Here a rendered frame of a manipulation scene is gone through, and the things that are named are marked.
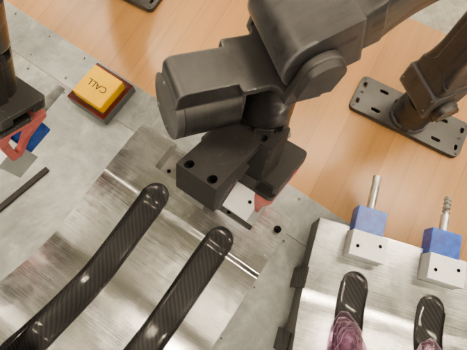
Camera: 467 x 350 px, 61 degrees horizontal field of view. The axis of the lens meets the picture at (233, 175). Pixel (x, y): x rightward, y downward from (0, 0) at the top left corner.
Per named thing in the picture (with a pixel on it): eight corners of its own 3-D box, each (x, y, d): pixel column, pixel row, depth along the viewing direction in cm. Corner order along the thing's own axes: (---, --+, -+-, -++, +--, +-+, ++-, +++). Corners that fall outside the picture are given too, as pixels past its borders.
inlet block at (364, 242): (355, 176, 62) (367, 166, 57) (386, 185, 62) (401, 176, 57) (337, 256, 59) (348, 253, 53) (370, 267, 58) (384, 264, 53)
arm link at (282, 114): (237, 145, 36) (248, 87, 31) (212, 105, 39) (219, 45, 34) (300, 128, 39) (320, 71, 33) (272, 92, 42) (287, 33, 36)
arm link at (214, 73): (180, 169, 34) (203, 94, 23) (149, 86, 36) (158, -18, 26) (293, 137, 38) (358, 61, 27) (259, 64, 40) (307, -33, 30)
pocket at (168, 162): (177, 150, 60) (174, 142, 57) (205, 169, 59) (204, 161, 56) (159, 173, 59) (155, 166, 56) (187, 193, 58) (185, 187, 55)
